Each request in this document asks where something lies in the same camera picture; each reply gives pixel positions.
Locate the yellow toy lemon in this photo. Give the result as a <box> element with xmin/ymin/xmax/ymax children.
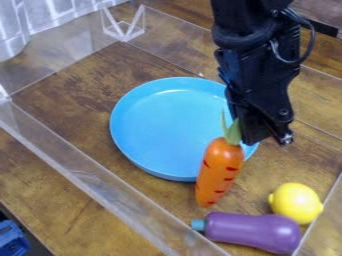
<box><xmin>268</xmin><ymin>183</ymin><xmax>324</xmax><ymax>225</ymax></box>

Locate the clear acrylic enclosure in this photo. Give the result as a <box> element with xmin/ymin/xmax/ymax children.
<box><xmin>0</xmin><ymin>0</ymin><xmax>342</xmax><ymax>256</ymax></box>

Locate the purple toy eggplant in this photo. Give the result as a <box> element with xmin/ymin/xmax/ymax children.
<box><xmin>192</xmin><ymin>211</ymin><xmax>303</xmax><ymax>254</ymax></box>

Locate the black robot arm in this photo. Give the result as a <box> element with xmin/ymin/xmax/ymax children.
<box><xmin>212</xmin><ymin>0</ymin><xmax>303</xmax><ymax>145</ymax></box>

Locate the blue plastic object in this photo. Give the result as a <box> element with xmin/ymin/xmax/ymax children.
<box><xmin>0</xmin><ymin>220</ymin><xmax>31</xmax><ymax>256</ymax></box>

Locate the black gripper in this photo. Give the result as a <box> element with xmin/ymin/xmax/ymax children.
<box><xmin>213</xmin><ymin>23</ymin><xmax>301</xmax><ymax>146</ymax></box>

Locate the white grid curtain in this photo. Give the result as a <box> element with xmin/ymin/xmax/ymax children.
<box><xmin>0</xmin><ymin>0</ymin><xmax>130</xmax><ymax>62</ymax></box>

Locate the dark baseboard strip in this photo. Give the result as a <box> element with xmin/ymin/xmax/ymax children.
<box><xmin>311</xmin><ymin>20</ymin><xmax>339</xmax><ymax>38</ymax></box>

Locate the orange toy carrot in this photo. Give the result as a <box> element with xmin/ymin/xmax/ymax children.
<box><xmin>196</xmin><ymin>116</ymin><xmax>245</xmax><ymax>207</ymax></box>

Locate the blue round tray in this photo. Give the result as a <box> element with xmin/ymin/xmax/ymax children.
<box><xmin>109</xmin><ymin>76</ymin><xmax>261</xmax><ymax>183</ymax></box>

